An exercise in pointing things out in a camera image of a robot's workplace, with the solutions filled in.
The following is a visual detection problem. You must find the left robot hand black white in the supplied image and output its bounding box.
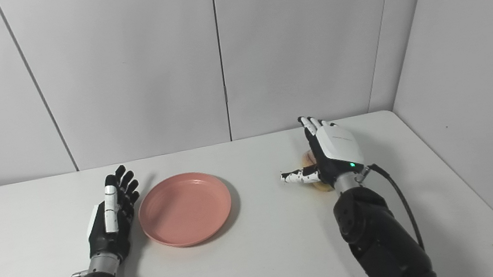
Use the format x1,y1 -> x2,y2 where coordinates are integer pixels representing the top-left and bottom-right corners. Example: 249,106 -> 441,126
77,163 -> 150,266

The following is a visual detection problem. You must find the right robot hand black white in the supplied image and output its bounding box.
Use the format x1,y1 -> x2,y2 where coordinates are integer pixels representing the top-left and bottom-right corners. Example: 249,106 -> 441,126
272,108 -> 368,192

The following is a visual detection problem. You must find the golden bread roll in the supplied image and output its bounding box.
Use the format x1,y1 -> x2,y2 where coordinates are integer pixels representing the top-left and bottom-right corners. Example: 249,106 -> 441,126
298,146 -> 335,196

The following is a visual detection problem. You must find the pink round plate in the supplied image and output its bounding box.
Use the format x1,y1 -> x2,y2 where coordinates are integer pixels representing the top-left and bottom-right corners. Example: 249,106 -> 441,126
133,166 -> 238,253

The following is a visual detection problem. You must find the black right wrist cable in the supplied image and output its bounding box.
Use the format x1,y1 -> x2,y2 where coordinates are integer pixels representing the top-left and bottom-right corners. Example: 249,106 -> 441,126
361,158 -> 426,258

